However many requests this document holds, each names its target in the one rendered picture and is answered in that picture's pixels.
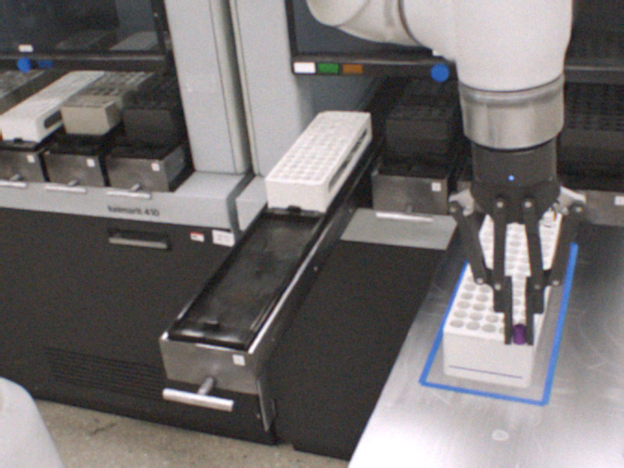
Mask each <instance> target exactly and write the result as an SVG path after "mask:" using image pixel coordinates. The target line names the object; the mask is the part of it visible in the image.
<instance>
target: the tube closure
mask: <svg viewBox="0 0 624 468"><path fill-rule="evenodd" d="M526 333H527V325H526V324H525V323H521V322H517V323H515V324H514V325H513V343H514V344H515V345H524V344H525V343H526V342H527V341H526Z"/></svg>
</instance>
